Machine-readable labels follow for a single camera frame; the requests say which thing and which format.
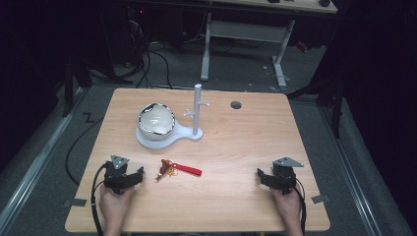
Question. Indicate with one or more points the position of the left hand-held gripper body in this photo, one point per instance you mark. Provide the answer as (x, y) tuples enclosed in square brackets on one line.
[(115, 177)]

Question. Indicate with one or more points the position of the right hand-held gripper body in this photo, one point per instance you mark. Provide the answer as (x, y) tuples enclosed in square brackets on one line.
[(284, 177)]

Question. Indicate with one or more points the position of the white hanger stand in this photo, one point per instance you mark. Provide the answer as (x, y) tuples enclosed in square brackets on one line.
[(183, 131)]

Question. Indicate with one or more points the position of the person's left hand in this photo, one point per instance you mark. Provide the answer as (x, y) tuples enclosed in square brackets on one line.
[(114, 203)]

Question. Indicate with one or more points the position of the person's right hand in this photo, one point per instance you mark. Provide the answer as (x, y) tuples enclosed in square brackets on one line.
[(287, 206)]

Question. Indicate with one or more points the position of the grey tape piece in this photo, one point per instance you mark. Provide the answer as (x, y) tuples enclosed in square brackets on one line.
[(320, 198), (75, 202)]

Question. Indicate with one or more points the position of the white-legged desk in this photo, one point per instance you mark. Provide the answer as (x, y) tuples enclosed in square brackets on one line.
[(249, 32)]

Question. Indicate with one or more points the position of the black computer mouse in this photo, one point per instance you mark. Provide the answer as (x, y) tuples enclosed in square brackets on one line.
[(324, 3)]

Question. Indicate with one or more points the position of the metal floor rail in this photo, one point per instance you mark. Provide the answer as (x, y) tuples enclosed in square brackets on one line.
[(36, 164), (352, 177)]

